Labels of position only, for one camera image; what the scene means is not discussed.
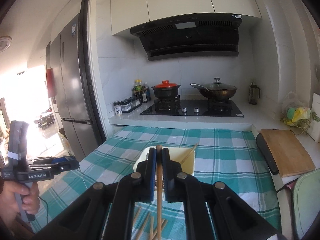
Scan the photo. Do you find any person left hand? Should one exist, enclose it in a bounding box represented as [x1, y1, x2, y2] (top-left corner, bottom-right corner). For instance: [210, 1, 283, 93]
[0, 178, 41, 227]

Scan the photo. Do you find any teal white plaid tablecloth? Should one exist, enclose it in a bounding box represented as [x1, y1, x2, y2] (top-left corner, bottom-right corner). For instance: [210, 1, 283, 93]
[31, 126, 281, 232]

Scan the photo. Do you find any cream utensil holder box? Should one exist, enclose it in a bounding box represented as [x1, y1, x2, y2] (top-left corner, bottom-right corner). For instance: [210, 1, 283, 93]
[133, 146, 196, 177]

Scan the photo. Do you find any red fire extinguisher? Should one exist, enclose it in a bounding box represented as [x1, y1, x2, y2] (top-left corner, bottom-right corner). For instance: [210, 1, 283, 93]
[46, 68, 57, 98]

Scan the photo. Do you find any black mat under board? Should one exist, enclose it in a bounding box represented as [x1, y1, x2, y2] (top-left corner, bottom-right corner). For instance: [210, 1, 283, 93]
[256, 133, 279, 175]

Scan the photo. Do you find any white spice jar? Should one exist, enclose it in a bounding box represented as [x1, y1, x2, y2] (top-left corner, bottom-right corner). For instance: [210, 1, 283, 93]
[113, 101, 122, 116]

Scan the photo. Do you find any spice jar rack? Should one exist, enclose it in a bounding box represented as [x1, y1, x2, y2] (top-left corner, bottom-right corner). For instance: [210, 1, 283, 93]
[120, 96, 142, 113]

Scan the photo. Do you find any wooden cutting board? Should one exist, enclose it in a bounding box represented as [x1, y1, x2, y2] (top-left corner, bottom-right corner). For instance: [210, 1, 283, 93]
[261, 129, 316, 178]

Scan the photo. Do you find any light green tray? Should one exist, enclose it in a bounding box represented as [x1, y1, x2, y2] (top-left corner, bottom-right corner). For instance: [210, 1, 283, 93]
[293, 169, 319, 239]

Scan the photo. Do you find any black gas stove top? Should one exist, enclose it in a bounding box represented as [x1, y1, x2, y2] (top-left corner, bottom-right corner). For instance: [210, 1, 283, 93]
[141, 98, 245, 118]

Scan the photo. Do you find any sauce bottles group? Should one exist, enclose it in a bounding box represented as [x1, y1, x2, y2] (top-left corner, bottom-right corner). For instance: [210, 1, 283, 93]
[133, 79, 149, 103]

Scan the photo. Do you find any grey double-door refrigerator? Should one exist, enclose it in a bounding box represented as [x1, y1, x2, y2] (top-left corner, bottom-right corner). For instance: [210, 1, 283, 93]
[49, 14, 103, 161]

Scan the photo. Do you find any wok with glass lid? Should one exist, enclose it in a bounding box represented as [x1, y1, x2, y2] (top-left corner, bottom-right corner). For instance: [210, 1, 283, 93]
[190, 77, 238, 101]

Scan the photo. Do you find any dark glass french press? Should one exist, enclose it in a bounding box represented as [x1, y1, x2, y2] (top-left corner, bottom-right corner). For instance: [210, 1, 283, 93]
[248, 83, 260, 105]

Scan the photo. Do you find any plastic bag with produce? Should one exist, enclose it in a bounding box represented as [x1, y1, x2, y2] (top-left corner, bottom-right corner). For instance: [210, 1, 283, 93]
[281, 92, 319, 140]

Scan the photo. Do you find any black clay pot red lid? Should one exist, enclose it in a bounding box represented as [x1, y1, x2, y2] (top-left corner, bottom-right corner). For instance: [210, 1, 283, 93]
[151, 80, 181, 99]

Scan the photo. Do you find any black range hood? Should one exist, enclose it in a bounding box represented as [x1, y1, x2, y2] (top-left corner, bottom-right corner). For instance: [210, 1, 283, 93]
[130, 12, 242, 61]

